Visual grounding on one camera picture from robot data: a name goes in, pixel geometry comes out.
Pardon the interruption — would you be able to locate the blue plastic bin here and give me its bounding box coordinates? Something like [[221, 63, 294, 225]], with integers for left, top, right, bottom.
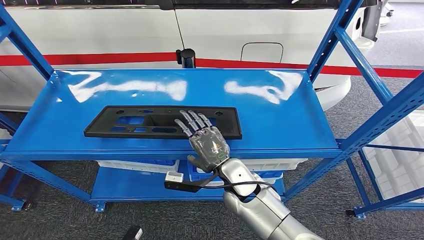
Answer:
[[187, 159, 285, 183]]

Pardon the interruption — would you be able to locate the black plastic plate bracket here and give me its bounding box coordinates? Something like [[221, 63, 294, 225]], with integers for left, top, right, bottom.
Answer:
[[83, 105, 243, 140]]

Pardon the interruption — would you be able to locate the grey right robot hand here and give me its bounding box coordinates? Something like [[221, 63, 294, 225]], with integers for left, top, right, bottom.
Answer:
[[174, 109, 231, 174]]

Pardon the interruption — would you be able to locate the red barrier belt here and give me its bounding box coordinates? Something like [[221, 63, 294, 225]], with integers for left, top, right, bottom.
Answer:
[[0, 51, 424, 79]]

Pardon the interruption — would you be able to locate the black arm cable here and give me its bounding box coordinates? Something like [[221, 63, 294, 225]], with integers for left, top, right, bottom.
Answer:
[[201, 180, 277, 200]]

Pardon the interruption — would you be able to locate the pale wrist camera on bracket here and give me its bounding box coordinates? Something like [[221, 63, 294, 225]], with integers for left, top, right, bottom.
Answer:
[[164, 171, 220, 194]]

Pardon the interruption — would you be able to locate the black stanchion post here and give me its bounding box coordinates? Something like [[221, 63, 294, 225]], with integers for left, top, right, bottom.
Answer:
[[175, 48, 197, 69]]

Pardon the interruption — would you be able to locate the black box with white edge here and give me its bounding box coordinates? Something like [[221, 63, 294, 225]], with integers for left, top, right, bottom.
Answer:
[[121, 225, 144, 240]]

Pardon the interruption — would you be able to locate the large white plastic bin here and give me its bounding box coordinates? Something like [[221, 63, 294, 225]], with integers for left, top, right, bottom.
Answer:
[[362, 110, 424, 204]]

